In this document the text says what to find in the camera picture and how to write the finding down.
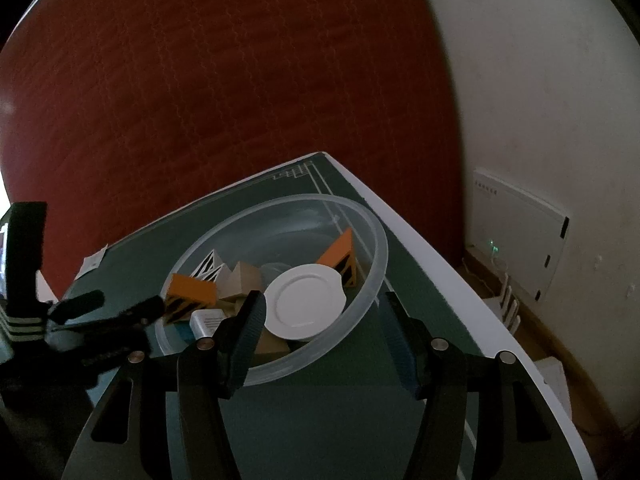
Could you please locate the clear plastic bowl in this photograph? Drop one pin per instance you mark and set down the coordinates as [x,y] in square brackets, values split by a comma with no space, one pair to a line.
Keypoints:
[360,280]

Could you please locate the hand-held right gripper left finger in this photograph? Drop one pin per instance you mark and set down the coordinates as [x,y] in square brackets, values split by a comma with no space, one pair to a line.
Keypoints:
[248,342]

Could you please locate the brown wooden block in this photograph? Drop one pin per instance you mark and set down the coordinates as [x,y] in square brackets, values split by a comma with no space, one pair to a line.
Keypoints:
[270,345]

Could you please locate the orange striped rectangular block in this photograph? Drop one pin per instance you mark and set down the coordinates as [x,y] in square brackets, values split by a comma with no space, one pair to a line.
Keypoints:
[192,295]

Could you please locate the orange striped triangular block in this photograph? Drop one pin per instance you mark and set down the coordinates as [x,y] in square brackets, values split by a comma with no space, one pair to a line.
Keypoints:
[340,260]

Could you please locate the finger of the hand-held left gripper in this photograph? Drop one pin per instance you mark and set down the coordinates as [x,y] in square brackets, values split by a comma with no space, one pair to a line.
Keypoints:
[80,305]
[135,312]

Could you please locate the white black striped block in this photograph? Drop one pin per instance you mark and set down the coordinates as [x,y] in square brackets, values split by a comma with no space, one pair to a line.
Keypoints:
[207,267]

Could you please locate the red quilted panel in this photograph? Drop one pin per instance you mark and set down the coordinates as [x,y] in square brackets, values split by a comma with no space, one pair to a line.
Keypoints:
[225,85]

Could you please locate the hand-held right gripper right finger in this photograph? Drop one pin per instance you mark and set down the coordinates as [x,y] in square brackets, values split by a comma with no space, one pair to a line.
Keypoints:
[400,350]

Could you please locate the green table mat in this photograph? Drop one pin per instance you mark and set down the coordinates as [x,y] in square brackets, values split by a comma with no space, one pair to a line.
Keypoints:
[325,415]

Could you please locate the paper label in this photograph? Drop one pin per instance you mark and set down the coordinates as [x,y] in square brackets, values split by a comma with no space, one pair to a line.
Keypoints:
[94,260]

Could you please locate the white router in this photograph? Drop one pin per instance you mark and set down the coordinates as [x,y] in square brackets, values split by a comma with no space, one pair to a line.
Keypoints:
[502,305]

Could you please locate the tan wooden block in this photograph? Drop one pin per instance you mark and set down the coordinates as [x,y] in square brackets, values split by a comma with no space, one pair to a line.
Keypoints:
[245,280]

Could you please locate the white charger plug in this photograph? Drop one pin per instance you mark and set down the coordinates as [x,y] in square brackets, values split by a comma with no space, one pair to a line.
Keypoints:
[207,322]

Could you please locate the white floor box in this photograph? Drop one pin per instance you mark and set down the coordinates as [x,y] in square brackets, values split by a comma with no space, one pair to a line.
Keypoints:
[555,385]

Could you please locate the white wall box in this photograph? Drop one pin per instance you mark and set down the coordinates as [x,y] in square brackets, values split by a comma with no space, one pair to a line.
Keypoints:
[520,230]

